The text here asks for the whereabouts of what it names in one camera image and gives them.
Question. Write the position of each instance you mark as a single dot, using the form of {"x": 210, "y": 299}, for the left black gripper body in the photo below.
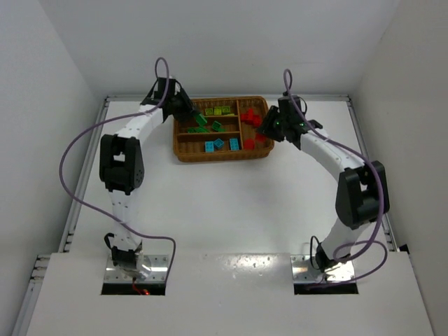
{"x": 187, "y": 106}

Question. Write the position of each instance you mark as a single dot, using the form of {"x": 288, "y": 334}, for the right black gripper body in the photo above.
{"x": 270, "y": 121}

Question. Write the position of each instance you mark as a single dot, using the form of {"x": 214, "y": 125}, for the green lego brick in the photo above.
{"x": 200, "y": 119}

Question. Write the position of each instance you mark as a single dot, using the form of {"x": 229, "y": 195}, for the green two-stud lego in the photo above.
{"x": 197, "y": 130}

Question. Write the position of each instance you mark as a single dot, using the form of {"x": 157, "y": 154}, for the red two-stud lego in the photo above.
{"x": 253, "y": 119}

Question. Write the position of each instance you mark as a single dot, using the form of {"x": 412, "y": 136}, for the dark green square lego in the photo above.
{"x": 217, "y": 127}

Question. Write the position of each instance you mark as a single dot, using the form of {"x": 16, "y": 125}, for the teal lego brick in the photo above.
{"x": 209, "y": 147}

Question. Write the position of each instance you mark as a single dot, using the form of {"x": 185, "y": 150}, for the red sloped lego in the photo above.
{"x": 249, "y": 144}

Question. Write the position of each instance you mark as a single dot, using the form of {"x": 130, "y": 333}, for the small teal lego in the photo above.
{"x": 218, "y": 144}

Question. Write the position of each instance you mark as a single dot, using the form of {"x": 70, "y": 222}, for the long teal lego stack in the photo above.
{"x": 234, "y": 144}

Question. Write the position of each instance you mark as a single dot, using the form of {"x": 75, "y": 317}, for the red green rounded lego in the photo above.
{"x": 260, "y": 137}

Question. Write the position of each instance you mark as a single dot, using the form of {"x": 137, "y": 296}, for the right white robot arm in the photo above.
{"x": 362, "y": 195}

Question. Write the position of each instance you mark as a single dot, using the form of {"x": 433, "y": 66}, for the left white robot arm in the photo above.
{"x": 121, "y": 165}

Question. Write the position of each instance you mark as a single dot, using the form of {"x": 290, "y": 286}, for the brown wicker divided basket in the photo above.
{"x": 190, "y": 147}

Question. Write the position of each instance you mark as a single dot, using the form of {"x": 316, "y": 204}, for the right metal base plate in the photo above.
{"x": 304, "y": 273}

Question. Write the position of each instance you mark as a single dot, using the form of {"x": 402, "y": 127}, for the metal base plate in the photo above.
{"x": 304, "y": 273}
{"x": 149, "y": 269}

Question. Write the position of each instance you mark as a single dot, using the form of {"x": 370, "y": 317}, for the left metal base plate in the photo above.
{"x": 149, "y": 269}

